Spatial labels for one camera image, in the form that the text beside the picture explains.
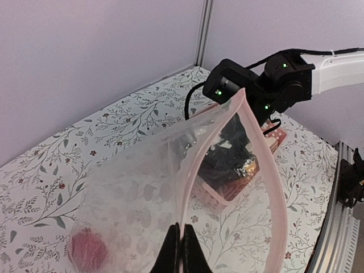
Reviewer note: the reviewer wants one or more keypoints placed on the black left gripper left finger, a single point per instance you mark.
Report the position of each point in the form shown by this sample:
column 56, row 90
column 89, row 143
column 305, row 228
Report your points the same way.
column 168, row 259

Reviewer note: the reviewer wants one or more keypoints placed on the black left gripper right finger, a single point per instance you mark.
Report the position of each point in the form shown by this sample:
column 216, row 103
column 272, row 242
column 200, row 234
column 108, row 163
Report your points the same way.
column 192, row 256

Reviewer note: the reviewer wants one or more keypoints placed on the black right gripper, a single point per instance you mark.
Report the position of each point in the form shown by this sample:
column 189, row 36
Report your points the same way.
column 225, row 80

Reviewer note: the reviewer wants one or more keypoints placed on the red crinkled fruit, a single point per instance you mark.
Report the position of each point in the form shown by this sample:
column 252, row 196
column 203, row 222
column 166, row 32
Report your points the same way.
column 87, row 251

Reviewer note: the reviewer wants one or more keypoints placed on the clear zip top bag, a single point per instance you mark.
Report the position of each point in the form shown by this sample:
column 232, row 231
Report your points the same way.
column 132, row 199

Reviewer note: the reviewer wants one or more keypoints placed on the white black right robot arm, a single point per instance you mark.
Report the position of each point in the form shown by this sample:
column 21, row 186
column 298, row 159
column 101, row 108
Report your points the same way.
column 273, row 84

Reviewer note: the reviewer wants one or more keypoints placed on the pink perforated plastic basket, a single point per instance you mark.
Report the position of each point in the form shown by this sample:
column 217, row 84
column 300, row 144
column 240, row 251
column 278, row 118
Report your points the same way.
column 228, row 167

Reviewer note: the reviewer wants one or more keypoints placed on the floral patterned table mat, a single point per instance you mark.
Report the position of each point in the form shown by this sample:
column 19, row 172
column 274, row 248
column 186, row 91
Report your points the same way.
column 42, row 190

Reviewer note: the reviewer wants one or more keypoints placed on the right aluminium corner post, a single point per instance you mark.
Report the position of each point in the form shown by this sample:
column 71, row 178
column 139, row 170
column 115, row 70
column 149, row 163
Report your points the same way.
column 203, row 31

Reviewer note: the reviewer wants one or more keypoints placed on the aluminium front rail frame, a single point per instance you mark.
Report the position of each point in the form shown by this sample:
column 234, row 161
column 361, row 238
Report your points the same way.
column 337, row 242

